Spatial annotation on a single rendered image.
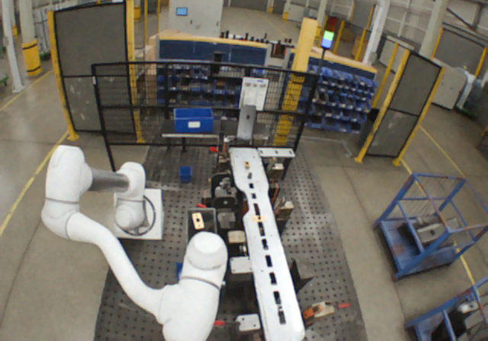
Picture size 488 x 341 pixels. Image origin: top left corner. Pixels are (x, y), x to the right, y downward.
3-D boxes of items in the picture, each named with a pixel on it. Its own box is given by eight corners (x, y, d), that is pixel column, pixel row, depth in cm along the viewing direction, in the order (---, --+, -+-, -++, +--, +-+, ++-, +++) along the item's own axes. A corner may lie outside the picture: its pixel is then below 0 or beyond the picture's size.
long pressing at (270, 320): (311, 337, 83) (313, 337, 82) (264, 348, 79) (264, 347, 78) (257, 149, 187) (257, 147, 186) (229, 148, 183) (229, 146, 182)
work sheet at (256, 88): (263, 111, 205) (270, 78, 185) (237, 110, 200) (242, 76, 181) (262, 110, 206) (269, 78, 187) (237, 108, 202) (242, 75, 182)
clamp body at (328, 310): (311, 329, 109) (340, 313, 87) (287, 334, 106) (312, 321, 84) (306, 313, 117) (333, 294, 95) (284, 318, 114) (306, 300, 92)
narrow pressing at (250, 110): (249, 143, 190) (257, 105, 168) (235, 143, 187) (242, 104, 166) (249, 143, 190) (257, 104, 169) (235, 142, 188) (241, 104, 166)
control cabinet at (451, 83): (424, 101, 821) (444, 52, 668) (417, 95, 862) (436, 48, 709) (451, 111, 852) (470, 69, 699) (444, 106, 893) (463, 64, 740)
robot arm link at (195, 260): (192, 249, 66) (180, 288, 56) (191, 219, 56) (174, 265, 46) (228, 257, 65) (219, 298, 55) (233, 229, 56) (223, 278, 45)
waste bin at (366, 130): (380, 156, 396) (398, 123, 351) (360, 153, 390) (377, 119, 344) (369, 140, 435) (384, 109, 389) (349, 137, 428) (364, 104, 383)
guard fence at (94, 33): (146, 140, 333) (140, -2, 208) (143, 146, 322) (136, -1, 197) (72, 135, 316) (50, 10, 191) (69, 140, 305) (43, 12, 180)
